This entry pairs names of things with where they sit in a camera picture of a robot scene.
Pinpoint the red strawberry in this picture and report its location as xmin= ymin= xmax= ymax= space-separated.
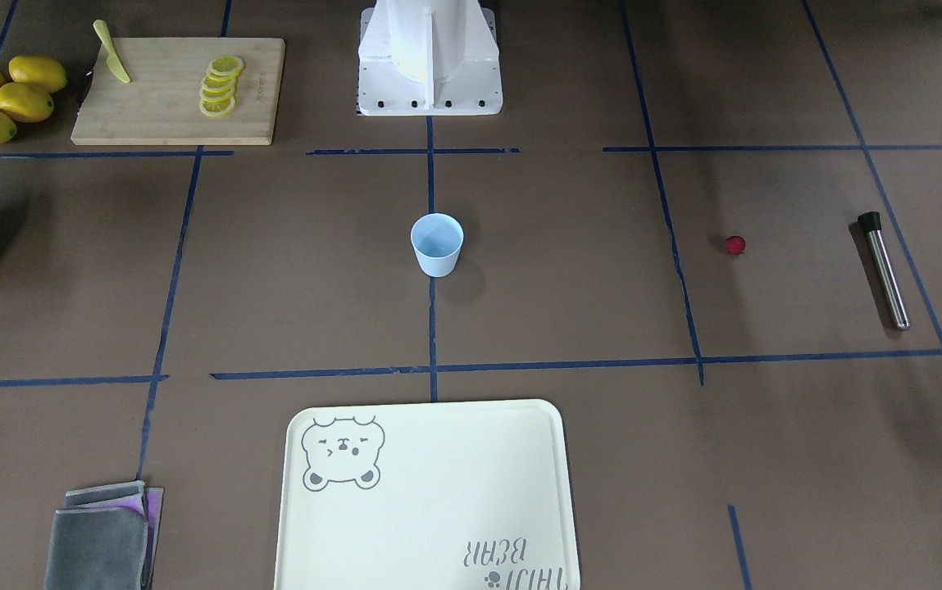
xmin=723 ymin=235 xmax=747 ymax=256

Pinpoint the light blue plastic cup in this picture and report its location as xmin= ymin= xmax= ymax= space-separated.
xmin=410 ymin=213 xmax=466 ymax=279

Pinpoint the cream bear serving tray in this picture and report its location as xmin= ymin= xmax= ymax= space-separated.
xmin=273 ymin=399 xmax=582 ymax=589

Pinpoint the lemon slices row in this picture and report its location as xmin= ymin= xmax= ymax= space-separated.
xmin=198 ymin=55 xmax=246 ymax=117

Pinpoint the bamboo cutting board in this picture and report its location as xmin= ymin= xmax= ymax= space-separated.
xmin=71 ymin=38 xmax=286 ymax=146

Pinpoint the steel muddler black tip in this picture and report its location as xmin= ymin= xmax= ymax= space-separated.
xmin=857 ymin=211 xmax=912 ymax=331

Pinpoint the yellow plastic knife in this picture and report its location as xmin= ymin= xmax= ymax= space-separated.
xmin=93 ymin=19 xmax=132 ymax=84

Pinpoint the grey folded cloth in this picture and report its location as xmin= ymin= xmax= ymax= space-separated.
xmin=43 ymin=479 xmax=166 ymax=589

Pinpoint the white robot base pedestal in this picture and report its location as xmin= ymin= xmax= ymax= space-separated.
xmin=356 ymin=1 xmax=503 ymax=116

